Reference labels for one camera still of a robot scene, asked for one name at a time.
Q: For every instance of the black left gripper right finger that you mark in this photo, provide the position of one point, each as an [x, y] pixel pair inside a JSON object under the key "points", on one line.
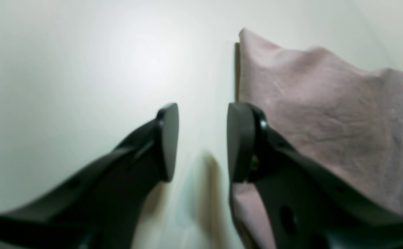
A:
{"points": [[282, 199]]}

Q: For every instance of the mauve grey t-shirt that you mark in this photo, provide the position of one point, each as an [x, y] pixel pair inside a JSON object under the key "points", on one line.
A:
{"points": [[346, 119]]}

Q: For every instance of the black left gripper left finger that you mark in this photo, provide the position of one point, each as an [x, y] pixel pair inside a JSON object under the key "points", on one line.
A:
{"points": [[99, 206]]}

